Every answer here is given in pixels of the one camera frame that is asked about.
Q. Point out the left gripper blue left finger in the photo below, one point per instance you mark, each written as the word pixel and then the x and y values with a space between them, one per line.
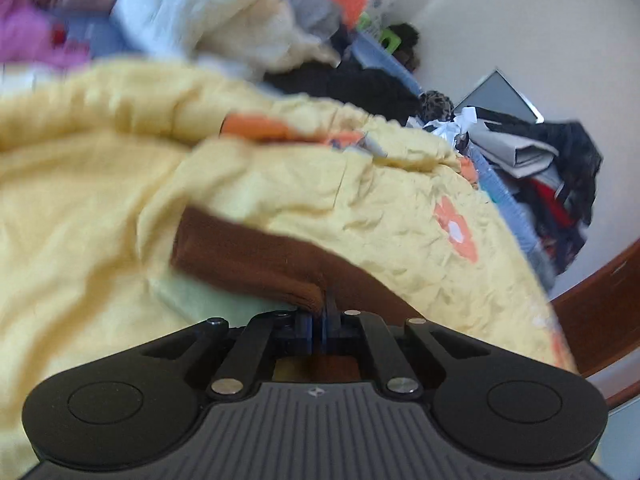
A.
pixel 304 327

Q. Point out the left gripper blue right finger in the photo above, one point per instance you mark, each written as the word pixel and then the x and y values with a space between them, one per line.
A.
pixel 331 323

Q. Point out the brown knit sweater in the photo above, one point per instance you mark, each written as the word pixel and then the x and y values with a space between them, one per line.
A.
pixel 239 259

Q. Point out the pile of mixed clothes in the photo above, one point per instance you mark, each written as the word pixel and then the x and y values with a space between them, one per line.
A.
pixel 554 167

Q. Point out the white and cream clothes heap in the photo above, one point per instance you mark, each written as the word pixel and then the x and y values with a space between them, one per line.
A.
pixel 249 37

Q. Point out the yellow patterned bed quilt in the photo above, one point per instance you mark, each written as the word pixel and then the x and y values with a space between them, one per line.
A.
pixel 100 165

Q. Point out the brown wooden door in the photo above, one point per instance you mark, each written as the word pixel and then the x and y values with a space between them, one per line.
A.
pixel 600 321

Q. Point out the black bag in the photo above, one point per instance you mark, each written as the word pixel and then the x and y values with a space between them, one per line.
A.
pixel 405 53

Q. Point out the grey framed board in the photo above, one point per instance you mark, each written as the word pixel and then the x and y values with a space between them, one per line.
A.
pixel 496 93

